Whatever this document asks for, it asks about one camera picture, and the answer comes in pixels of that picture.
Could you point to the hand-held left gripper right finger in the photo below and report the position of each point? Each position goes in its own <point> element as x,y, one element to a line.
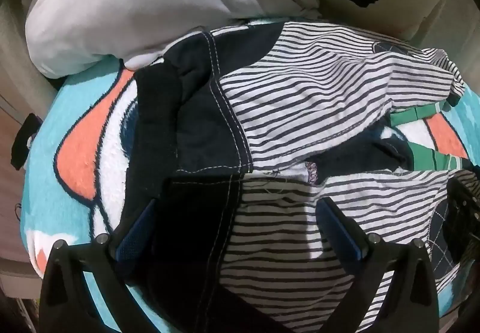
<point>339,233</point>

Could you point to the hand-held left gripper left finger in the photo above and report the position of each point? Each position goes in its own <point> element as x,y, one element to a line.
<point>135,233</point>

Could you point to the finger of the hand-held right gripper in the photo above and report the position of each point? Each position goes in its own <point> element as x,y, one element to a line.
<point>465,194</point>

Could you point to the striped navy pants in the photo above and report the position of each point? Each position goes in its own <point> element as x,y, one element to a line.
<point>300,92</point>

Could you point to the printed blanket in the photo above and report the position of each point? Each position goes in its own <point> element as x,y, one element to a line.
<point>80,138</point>

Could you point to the black object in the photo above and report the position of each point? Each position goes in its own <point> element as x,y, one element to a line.
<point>26,141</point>

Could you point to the white pillow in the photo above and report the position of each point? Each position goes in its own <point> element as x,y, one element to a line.
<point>123,6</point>

